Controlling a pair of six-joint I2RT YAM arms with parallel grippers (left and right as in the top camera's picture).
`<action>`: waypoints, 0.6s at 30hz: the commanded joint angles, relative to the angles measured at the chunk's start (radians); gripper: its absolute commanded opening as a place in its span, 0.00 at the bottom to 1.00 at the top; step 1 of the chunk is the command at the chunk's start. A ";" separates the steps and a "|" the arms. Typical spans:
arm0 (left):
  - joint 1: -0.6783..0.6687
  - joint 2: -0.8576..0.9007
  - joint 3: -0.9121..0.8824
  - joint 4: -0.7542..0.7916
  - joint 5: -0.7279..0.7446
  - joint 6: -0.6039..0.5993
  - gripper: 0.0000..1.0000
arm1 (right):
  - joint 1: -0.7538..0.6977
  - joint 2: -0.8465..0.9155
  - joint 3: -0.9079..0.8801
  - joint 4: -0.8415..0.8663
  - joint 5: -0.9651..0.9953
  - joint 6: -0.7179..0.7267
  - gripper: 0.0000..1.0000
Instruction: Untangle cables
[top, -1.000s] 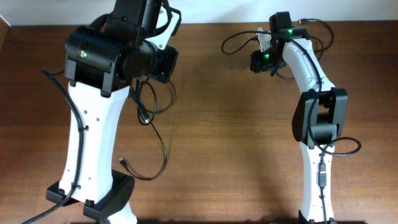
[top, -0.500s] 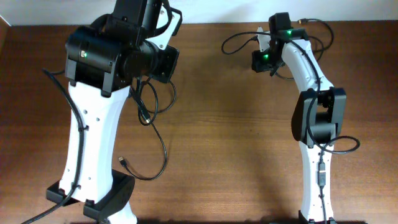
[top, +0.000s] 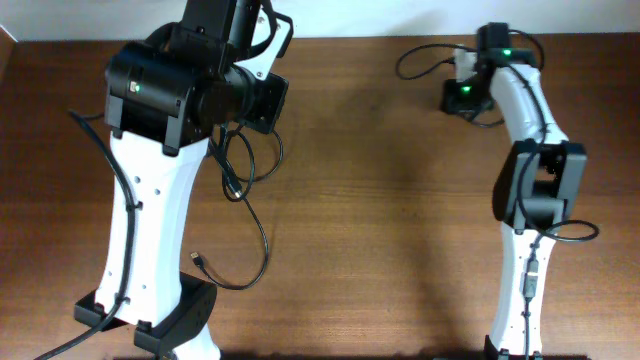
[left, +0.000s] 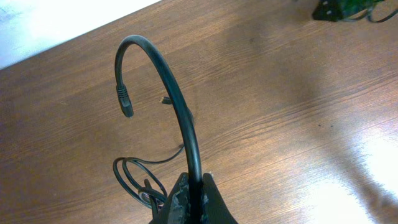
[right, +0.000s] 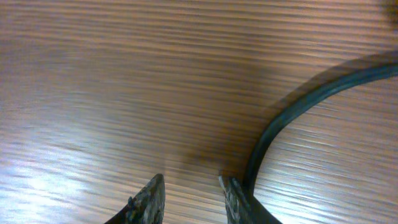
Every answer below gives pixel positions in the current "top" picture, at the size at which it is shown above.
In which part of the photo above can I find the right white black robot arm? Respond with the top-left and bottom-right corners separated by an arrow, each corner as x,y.
441,22 -> 587,359

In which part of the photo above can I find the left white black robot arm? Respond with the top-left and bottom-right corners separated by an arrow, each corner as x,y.
74,1 -> 293,359

